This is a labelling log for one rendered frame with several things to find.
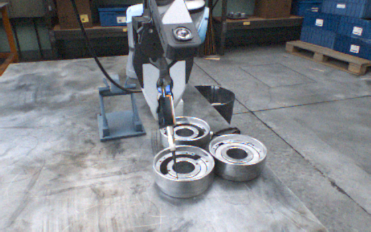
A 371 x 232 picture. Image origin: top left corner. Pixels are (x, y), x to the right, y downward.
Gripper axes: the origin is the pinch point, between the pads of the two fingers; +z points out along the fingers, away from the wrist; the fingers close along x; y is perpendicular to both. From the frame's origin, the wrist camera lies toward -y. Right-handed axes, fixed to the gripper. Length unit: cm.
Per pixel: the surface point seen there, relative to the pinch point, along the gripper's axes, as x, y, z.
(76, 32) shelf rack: 22, 343, 52
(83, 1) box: 9, 351, 19
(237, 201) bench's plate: -8.8, -11.5, 13.0
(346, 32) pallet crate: -288, 259, 55
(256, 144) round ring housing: -17.5, -1.2, 9.9
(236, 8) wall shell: -211, 400, 40
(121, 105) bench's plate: 4.4, 32.4, 13.1
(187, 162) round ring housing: -3.3, -2.2, 10.4
